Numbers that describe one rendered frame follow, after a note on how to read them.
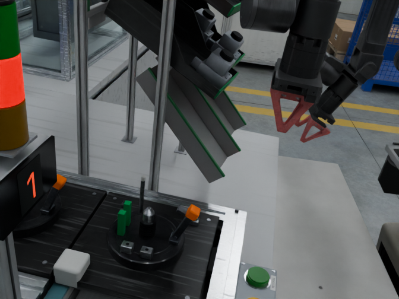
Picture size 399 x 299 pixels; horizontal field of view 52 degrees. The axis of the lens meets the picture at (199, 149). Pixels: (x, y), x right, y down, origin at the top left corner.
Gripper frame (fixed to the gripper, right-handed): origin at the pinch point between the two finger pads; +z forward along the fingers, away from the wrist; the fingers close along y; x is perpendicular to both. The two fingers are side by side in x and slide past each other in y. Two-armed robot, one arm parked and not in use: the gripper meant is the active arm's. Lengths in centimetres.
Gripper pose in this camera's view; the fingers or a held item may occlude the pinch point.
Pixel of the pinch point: (282, 127)
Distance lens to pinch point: 65.2
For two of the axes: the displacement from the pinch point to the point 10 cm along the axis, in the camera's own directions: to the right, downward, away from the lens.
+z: -1.5, 8.6, 4.9
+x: 9.7, 2.3, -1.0
